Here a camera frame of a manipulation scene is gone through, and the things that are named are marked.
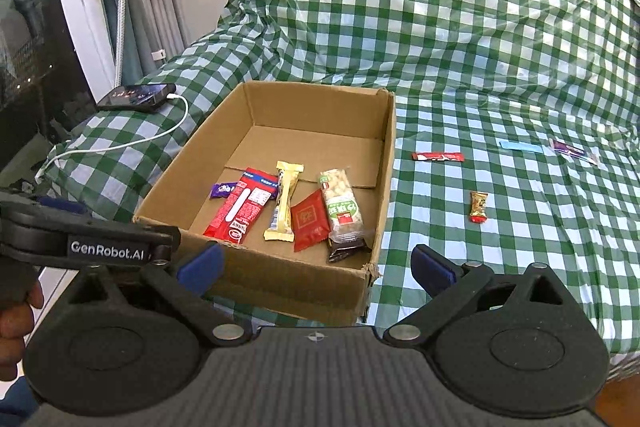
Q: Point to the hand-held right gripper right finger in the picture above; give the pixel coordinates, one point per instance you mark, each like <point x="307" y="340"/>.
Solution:
<point x="432" y="269"/>

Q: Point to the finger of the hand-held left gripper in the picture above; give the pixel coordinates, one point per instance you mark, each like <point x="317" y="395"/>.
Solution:
<point x="62" y="206"/>

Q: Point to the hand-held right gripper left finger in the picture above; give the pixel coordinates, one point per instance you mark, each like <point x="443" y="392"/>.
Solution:
<point x="202" y="269"/>

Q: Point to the long red snack packet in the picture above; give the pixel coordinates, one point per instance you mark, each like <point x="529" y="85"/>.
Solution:
<point x="240" y="207"/>

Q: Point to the small purple candy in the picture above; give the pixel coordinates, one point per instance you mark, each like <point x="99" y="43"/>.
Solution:
<point x="222" y="191"/>

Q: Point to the clear peanut bar packet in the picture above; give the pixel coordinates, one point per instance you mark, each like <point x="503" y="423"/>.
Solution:
<point x="342" y="207"/>

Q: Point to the square red snack packet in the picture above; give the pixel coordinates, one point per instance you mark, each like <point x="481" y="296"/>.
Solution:
<point x="310" y="222"/>

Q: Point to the cardboard box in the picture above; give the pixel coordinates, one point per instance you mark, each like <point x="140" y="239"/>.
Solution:
<point x="300" y="132"/>

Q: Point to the person's left hand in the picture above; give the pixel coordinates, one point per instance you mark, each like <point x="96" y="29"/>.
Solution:
<point x="15" y="327"/>

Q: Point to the small gold red candy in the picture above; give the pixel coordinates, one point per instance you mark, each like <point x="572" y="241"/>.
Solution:
<point x="478" y="207"/>

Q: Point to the dark brown snack bar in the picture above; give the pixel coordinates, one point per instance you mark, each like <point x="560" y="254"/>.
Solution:
<point x="345" y="253"/>

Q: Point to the yellow snack bar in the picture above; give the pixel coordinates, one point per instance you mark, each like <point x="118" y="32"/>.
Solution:
<point x="286" y="202"/>

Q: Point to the slim red snack packet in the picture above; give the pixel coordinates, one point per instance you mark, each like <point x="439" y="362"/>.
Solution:
<point x="437" y="156"/>

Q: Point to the black smartphone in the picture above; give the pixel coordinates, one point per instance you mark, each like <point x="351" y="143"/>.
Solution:
<point x="135" y="97"/>

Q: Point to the light blue snack packet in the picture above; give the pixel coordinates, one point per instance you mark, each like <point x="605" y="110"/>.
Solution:
<point x="520" y="147"/>

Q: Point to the dark glass cabinet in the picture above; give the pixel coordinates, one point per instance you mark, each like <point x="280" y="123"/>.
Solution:
<point x="25" y="57"/>

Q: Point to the person's blue clothing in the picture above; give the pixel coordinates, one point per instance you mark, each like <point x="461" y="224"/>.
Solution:
<point x="12" y="399"/>

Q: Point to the white curtain clip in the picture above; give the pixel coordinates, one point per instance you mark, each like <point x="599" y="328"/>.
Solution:
<point x="158" y="55"/>

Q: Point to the purple snack packet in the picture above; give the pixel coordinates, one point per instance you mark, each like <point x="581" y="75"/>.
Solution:
<point x="570" y="149"/>

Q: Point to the green checked blanket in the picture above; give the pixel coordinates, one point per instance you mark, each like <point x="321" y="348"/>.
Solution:
<point x="475" y="32"/>

